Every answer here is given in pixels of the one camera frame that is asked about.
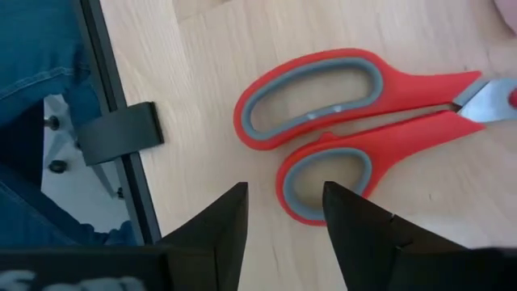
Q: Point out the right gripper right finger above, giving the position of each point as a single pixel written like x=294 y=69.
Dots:
x=375 y=250

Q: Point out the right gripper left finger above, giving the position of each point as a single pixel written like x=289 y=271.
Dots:
x=214 y=242

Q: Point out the office chair base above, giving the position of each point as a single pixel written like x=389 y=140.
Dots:
x=76 y=190

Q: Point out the person's leg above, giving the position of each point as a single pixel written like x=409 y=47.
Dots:
x=36 y=48
x=24 y=218

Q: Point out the black frame clamp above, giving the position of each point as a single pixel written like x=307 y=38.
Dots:
x=121 y=131

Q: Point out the black aluminium table frame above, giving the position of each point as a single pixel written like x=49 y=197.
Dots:
x=105 y=72

